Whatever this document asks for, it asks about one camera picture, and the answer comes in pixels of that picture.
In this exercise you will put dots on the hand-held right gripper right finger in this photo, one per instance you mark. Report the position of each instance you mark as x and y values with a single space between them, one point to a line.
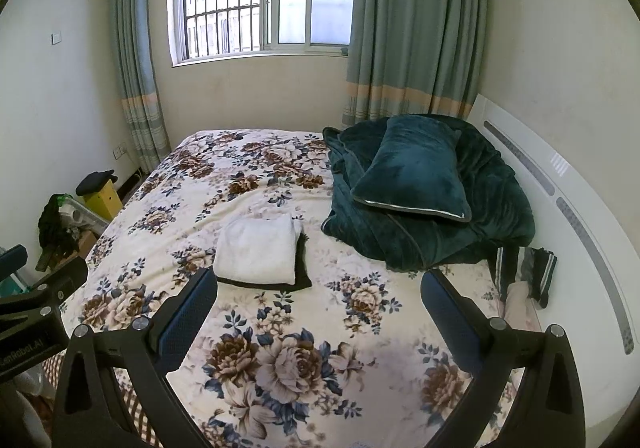
444 323

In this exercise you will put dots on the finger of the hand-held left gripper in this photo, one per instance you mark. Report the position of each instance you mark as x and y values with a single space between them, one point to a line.
62 280
12 256

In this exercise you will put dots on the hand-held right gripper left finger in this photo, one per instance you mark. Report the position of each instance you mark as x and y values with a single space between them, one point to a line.
194 310

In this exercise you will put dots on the white knit sweater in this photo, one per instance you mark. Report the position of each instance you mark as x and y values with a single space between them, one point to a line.
257 248

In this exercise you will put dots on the brown cardboard box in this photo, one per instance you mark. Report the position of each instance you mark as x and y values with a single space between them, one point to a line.
86 242

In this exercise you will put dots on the black crumpled cloth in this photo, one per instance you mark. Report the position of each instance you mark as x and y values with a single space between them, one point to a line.
55 223

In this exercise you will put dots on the white plastic basket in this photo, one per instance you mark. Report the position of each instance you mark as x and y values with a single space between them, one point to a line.
82 215

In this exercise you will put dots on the beige garment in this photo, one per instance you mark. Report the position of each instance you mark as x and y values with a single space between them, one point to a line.
520 300

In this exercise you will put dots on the yellow box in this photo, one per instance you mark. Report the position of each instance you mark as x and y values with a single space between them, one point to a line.
105 200

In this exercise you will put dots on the floral bed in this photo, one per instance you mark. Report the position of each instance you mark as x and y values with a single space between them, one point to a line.
280 358

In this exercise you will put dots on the dark striped garment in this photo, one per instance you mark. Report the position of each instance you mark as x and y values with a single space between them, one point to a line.
532 270

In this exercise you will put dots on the black folded garment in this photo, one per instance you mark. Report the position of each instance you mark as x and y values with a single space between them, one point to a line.
302 273

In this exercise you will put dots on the dark teal velvet quilt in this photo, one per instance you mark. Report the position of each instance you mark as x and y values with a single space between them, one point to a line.
490 208

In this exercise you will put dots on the white bed headboard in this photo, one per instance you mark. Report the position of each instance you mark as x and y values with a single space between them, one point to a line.
575 238

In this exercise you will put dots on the dark teal velvet pillow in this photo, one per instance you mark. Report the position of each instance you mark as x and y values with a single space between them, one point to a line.
412 168

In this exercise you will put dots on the grey-green striped curtain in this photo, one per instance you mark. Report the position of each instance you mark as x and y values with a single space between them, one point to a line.
137 53
415 18

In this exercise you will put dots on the wall socket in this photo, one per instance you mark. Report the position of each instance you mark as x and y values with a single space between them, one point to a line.
120 151

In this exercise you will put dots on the white wall switch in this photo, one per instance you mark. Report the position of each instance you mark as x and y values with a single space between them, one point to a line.
57 37

